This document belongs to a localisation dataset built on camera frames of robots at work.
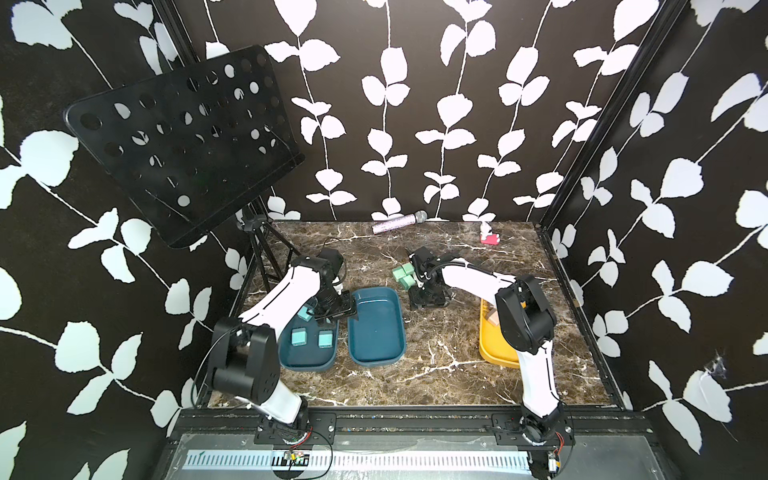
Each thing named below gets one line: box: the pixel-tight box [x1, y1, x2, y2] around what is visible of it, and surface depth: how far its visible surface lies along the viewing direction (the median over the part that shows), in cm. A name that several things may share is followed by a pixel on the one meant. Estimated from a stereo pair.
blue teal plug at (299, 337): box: [291, 328, 307, 347], surface depth 90 cm
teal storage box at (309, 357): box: [278, 313, 339, 372], surface depth 88 cm
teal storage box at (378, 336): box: [348, 286, 406, 367], surface depth 93 cm
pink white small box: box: [480, 233, 501, 246], surface depth 117 cm
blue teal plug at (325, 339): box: [318, 330, 333, 349], surface depth 88 cm
